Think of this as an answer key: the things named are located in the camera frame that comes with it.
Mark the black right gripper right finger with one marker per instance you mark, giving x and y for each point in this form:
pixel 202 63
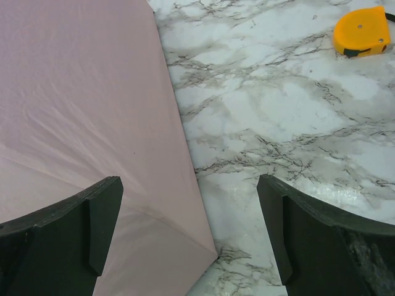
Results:
pixel 321 249

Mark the yellow tape measure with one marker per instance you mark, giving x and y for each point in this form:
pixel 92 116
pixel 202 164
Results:
pixel 363 32

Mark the pink folding umbrella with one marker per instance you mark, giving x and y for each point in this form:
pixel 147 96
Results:
pixel 86 94

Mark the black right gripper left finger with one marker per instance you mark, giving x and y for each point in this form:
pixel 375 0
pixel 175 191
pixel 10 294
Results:
pixel 61 249

